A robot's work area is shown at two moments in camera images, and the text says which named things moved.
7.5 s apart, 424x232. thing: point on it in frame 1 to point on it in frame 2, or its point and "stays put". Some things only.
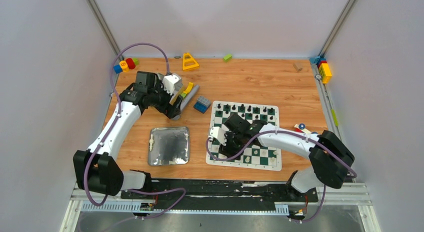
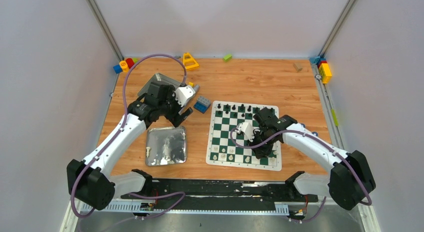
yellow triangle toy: [189, 62] stays put
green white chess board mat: [262, 156] stays put
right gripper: [226, 150] to [260, 153]
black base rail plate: [217, 194] stays put
